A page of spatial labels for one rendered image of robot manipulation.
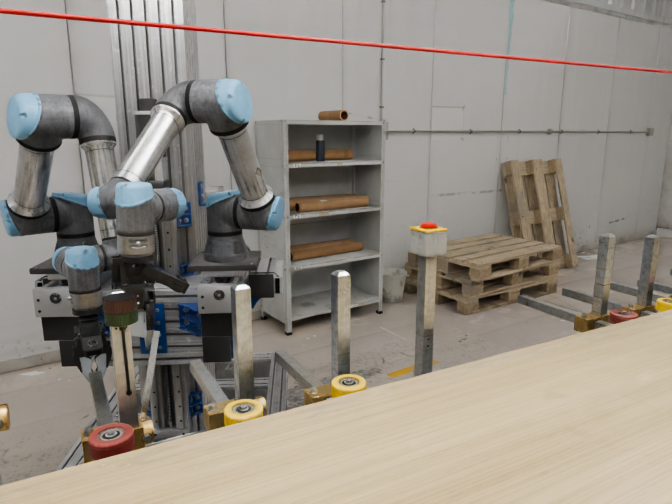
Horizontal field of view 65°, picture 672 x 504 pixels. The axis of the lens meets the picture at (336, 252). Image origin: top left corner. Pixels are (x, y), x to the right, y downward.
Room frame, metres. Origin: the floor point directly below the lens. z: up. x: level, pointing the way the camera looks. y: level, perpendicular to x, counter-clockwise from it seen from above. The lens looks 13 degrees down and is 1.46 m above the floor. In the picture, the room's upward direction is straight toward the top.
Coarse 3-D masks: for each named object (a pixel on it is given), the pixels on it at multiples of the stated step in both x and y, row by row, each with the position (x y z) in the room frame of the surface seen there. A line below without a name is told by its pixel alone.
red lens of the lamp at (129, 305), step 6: (102, 300) 0.93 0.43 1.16; (126, 300) 0.93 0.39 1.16; (132, 300) 0.94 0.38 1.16; (108, 306) 0.92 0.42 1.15; (114, 306) 0.92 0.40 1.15; (120, 306) 0.92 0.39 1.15; (126, 306) 0.93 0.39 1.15; (132, 306) 0.94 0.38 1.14; (108, 312) 0.92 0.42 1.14; (114, 312) 0.92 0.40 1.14; (120, 312) 0.92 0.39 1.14
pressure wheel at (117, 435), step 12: (96, 432) 0.90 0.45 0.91; (108, 432) 0.90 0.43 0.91; (120, 432) 0.91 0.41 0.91; (132, 432) 0.90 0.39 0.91; (96, 444) 0.86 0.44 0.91; (108, 444) 0.86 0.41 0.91; (120, 444) 0.87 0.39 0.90; (132, 444) 0.90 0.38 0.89; (96, 456) 0.86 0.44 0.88; (108, 456) 0.86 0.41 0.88
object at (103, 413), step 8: (96, 376) 1.24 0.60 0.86; (96, 384) 1.19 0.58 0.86; (104, 384) 1.19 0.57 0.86; (96, 392) 1.15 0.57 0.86; (104, 392) 1.15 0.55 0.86; (96, 400) 1.11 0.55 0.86; (104, 400) 1.11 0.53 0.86; (96, 408) 1.08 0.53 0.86; (104, 408) 1.08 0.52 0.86; (96, 416) 1.06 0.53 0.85; (104, 416) 1.04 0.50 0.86; (112, 416) 1.04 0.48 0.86; (104, 424) 1.01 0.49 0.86
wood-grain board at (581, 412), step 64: (640, 320) 1.54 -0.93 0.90; (448, 384) 1.11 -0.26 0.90; (512, 384) 1.11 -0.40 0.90; (576, 384) 1.11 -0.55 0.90; (640, 384) 1.11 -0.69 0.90; (192, 448) 0.86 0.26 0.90; (256, 448) 0.86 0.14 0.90; (320, 448) 0.86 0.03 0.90; (384, 448) 0.86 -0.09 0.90; (448, 448) 0.86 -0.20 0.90; (512, 448) 0.86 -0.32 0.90; (576, 448) 0.86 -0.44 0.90; (640, 448) 0.86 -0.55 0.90
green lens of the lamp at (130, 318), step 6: (132, 312) 0.94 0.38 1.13; (108, 318) 0.92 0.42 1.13; (114, 318) 0.92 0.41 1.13; (120, 318) 0.92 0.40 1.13; (126, 318) 0.93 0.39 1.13; (132, 318) 0.94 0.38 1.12; (108, 324) 0.92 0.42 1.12; (114, 324) 0.92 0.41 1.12; (120, 324) 0.92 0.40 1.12; (126, 324) 0.93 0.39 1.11
